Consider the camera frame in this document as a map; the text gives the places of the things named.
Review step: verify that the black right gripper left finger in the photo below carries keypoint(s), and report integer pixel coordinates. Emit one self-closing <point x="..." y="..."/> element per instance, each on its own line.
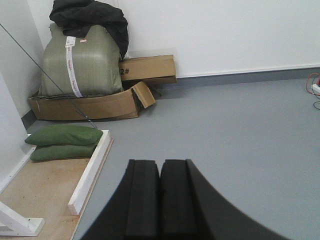
<point x="132" y="213"/>

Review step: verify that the plywood base platform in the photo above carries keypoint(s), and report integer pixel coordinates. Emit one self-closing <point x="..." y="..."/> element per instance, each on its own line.
<point x="43" y="190"/>

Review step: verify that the olive woven sack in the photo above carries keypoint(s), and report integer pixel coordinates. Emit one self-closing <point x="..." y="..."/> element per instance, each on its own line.
<point x="95" y="60"/>

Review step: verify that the metal chain turnbuckle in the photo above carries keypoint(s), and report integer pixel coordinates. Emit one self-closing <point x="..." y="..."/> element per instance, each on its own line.
<point x="91" y="122"/>

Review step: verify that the far white wooden brace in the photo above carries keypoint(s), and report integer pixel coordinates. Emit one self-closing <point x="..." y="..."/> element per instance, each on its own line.
<point x="14" y="224"/>

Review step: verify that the far white edge rail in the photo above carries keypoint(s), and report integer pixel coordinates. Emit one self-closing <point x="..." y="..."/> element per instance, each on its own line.
<point x="88" y="179"/>

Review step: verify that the open flat cardboard box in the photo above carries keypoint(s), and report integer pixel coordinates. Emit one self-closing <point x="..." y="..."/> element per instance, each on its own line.
<point x="123" y="105"/>

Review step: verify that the cardboard box marked 2# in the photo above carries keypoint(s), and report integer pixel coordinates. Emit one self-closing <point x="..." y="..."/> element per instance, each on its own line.
<point x="153" y="69"/>

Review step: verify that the white power strip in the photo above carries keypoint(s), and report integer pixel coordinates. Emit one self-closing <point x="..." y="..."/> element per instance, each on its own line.
<point x="315" y="89"/>

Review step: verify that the green sandbag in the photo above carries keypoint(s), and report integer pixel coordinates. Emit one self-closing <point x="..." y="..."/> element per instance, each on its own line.
<point x="64" y="134"/>
<point x="60" y="152"/>

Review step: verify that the upper green sandbag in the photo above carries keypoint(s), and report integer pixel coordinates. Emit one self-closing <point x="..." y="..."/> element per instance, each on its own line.
<point x="64" y="134"/>

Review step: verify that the lower green sandbag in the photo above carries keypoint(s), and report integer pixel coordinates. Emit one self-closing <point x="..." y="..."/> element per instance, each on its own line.
<point x="60" y="152"/>

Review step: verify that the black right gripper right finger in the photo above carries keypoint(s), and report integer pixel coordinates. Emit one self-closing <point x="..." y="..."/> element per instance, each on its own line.
<point x="192" y="209"/>

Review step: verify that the black jacket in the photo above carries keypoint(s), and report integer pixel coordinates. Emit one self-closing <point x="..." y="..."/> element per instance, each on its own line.
<point x="76" y="17"/>

